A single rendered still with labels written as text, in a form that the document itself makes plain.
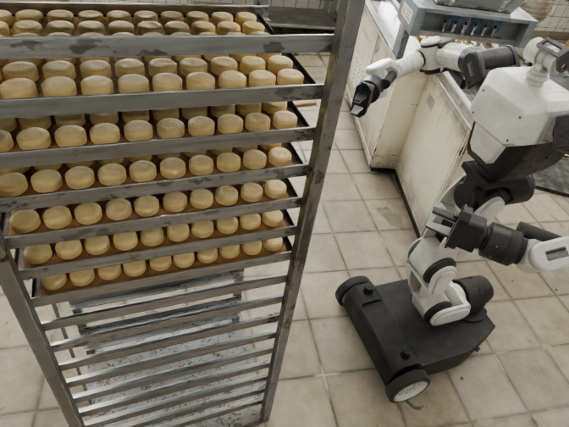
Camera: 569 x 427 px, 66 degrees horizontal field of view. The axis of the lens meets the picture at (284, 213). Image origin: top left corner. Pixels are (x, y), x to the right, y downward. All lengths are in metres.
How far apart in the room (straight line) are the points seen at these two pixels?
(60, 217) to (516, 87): 1.25
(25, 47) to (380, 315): 1.82
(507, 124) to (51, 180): 1.21
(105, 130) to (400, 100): 2.37
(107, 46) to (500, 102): 1.13
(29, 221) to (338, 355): 1.61
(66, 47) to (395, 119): 2.55
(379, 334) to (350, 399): 0.31
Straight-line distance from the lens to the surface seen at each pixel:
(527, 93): 1.48
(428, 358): 2.16
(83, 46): 0.73
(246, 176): 0.90
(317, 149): 0.88
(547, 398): 2.57
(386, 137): 3.13
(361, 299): 2.19
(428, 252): 1.81
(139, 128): 0.85
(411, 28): 2.82
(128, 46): 0.73
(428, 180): 2.76
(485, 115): 1.54
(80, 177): 0.90
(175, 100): 0.77
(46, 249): 1.03
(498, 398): 2.43
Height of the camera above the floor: 1.87
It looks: 42 degrees down
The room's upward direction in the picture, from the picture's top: 9 degrees clockwise
